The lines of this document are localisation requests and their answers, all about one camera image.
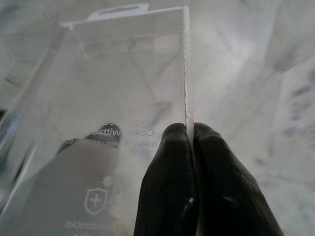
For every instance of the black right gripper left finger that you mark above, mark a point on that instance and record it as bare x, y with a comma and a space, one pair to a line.
167, 186

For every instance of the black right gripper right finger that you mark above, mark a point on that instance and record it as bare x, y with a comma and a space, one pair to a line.
229, 191

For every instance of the clear plastic packaging box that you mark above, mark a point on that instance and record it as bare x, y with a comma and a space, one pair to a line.
110, 73

